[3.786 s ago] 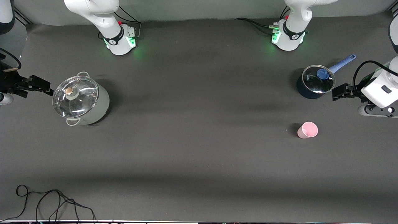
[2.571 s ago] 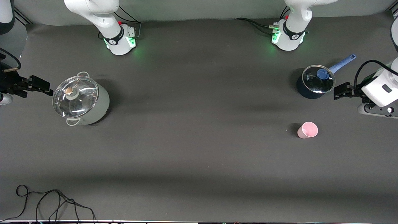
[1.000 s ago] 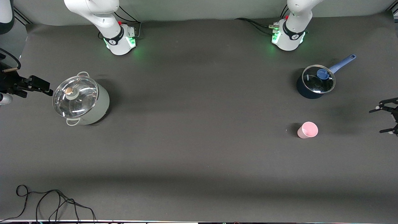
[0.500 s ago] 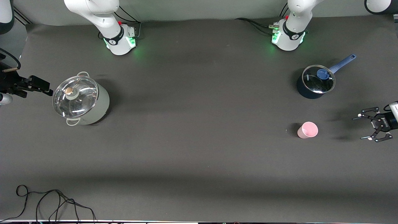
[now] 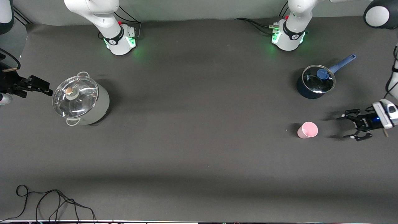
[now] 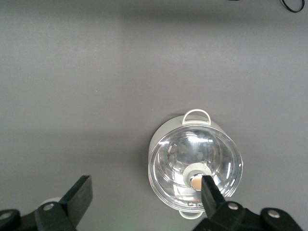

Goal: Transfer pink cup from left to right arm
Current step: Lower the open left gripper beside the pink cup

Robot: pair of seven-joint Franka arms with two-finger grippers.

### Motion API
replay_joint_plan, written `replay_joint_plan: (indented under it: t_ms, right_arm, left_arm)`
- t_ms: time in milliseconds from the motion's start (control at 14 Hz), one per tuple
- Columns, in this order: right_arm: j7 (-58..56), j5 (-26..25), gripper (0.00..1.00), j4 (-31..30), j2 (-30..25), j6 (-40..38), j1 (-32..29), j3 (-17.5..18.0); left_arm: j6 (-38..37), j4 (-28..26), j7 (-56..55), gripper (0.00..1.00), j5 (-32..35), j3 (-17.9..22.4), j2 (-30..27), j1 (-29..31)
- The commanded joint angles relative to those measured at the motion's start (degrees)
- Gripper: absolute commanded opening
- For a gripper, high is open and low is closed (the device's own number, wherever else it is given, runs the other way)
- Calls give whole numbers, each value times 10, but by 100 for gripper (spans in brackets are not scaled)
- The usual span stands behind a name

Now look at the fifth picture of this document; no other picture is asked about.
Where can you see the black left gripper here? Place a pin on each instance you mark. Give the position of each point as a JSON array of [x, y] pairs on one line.
[[367, 122]]

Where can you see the black metal frame rail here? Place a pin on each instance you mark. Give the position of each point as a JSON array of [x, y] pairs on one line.
[[22, 16]]

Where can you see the dark grey table mat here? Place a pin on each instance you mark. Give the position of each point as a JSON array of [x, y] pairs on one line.
[[199, 130]]

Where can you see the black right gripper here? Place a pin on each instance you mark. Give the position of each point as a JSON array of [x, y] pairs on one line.
[[8, 84]]

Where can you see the pink plastic cup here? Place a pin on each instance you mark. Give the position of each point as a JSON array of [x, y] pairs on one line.
[[307, 130]]

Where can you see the dark blue saucepan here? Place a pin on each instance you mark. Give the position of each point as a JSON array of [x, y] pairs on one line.
[[306, 93]]

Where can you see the grey-green cooking pot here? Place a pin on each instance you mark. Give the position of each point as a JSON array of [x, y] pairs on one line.
[[102, 105]]

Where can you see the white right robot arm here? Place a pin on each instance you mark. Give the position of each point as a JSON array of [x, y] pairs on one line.
[[115, 40]]

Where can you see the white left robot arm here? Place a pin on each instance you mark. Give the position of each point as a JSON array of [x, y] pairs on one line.
[[290, 34]]

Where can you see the glass lid with blue knob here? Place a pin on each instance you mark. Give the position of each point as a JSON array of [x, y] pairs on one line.
[[314, 84]]

